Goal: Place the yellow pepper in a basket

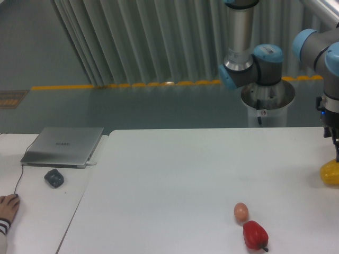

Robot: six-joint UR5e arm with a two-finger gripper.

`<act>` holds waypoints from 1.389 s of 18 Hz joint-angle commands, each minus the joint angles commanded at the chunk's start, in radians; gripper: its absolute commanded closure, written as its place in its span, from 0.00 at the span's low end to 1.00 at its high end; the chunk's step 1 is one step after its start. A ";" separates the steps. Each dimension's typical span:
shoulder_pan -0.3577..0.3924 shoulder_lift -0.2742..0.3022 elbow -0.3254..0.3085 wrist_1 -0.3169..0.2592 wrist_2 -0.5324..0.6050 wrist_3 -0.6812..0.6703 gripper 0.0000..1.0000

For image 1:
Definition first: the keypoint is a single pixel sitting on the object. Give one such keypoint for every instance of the striped sleeve forearm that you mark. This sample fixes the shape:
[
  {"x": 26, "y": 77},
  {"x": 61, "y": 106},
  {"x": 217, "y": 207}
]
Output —
[{"x": 5, "y": 226}]

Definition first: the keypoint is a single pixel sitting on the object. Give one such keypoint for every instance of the grey pleated curtain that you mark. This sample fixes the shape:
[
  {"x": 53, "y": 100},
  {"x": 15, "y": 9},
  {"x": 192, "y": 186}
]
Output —
[{"x": 132, "y": 42}]

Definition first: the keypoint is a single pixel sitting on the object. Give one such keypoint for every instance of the white usb dongle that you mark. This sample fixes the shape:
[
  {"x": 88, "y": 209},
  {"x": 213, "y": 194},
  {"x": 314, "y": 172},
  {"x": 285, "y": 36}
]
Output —
[{"x": 90, "y": 163}]

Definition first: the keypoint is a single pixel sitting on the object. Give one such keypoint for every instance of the yellow bell pepper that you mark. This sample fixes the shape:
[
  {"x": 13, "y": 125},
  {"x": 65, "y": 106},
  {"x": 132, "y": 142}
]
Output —
[{"x": 329, "y": 173}]

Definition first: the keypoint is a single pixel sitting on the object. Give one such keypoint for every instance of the silver laptop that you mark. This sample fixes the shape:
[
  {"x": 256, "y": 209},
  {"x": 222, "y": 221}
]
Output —
[{"x": 63, "y": 147}]

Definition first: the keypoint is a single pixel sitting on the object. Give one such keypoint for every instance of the red bell pepper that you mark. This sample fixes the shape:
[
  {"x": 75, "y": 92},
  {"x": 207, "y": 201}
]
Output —
[{"x": 255, "y": 236}]

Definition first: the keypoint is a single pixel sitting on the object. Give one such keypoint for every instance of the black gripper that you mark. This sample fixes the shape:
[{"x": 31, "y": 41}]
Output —
[{"x": 328, "y": 107}]

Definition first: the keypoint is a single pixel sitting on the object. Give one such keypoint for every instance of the brown egg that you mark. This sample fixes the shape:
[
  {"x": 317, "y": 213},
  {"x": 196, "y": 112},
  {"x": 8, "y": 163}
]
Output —
[{"x": 241, "y": 212}]

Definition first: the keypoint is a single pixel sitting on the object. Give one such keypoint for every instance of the black small gadget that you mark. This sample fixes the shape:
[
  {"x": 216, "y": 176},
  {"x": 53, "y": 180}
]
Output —
[{"x": 54, "y": 178}]

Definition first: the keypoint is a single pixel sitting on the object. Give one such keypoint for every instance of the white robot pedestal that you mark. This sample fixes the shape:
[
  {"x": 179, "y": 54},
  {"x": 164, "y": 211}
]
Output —
[{"x": 267, "y": 106}]

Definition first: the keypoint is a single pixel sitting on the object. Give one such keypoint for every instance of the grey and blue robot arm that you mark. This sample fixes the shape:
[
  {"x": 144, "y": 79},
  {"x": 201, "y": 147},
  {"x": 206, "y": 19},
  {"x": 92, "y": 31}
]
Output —
[{"x": 318, "y": 51}]

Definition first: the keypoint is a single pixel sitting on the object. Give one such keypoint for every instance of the person's hand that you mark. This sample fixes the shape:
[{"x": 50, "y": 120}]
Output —
[{"x": 9, "y": 207}]

